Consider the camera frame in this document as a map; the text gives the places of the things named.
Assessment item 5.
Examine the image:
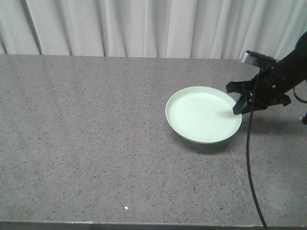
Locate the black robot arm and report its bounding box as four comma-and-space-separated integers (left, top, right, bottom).
226, 33, 307, 115

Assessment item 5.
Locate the black camera cable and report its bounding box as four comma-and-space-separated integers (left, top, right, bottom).
246, 69, 268, 228

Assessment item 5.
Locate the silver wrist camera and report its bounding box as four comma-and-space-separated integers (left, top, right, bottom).
241, 50, 277, 69

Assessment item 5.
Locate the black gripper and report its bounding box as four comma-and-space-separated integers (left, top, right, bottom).
226, 67, 292, 115

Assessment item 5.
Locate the light green round plate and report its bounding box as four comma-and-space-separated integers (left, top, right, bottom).
165, 86, 242, 144

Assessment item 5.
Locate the white pleated curtain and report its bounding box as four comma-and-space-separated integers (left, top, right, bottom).
0, 0, 307, 59

